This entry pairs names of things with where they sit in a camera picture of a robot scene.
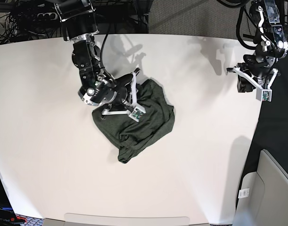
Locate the black aluminium frame rail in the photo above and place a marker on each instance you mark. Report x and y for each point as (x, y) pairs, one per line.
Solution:
(142, 10)

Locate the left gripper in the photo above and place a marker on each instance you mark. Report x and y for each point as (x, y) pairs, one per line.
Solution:
(258, 71)

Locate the black box with orange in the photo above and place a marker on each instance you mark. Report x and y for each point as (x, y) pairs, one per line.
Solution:
(7, 215)

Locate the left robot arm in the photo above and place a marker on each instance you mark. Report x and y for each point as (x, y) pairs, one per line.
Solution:
(270, 45)

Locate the green long-sleeve shirt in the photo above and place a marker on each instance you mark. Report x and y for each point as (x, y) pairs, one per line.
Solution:
(132, 137)

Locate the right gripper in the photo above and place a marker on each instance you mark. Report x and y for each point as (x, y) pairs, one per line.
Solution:
(123, 89)

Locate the grey plastic bin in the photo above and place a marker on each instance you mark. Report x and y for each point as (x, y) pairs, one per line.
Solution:
(267, 203)

